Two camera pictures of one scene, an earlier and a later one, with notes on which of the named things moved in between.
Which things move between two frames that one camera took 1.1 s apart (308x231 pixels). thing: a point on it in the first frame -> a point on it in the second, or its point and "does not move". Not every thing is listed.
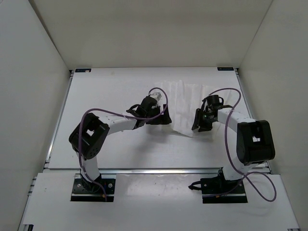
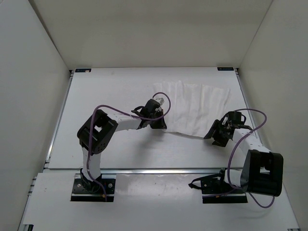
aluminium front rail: (138, 171) does not move
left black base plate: (84, 190) does not move
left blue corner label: (82, 70) does not move
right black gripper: (198, 122) -> (213, 134)
